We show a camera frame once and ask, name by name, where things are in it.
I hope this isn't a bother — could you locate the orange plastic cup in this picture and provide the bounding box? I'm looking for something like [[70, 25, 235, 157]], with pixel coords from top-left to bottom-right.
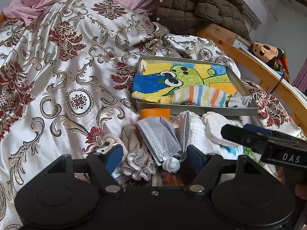
[[140, 108, 171, 121]]

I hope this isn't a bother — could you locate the striped sock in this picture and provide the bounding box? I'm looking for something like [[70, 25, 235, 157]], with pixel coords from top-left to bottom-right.
[[173, 85, 227, 107]]

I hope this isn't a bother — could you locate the floral satin bedspread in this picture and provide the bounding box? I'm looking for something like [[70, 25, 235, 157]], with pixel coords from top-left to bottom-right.
[[0, 0, 307, 230]]

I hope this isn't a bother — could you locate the grey tray with cartoon drawing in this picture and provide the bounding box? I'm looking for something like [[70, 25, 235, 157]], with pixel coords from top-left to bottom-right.
[[132, 57, 258, 116]]

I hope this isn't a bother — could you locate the plush doll with tan face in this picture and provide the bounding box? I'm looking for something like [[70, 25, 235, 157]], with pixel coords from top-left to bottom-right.
[[250, 42, 291, 83]]

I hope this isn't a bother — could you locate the brown quilted jacket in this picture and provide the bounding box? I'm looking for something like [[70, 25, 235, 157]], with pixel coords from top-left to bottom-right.
[[150, 0, 250, 40]]

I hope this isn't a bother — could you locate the wooden bed frame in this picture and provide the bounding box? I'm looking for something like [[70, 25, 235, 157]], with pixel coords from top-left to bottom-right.
[[1, 7, 306, 141]]

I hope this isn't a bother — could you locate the white air conditioner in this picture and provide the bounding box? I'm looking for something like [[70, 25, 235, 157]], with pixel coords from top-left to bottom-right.
[[242, 0, 267, 24]]

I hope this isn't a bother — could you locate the grey white sock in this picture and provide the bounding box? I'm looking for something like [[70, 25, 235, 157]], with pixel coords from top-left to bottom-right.
[[227, 92, 252, 108]]

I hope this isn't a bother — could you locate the grey face mask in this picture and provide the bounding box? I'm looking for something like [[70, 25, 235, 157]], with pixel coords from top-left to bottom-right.
[[136, 116, 184, 166]]

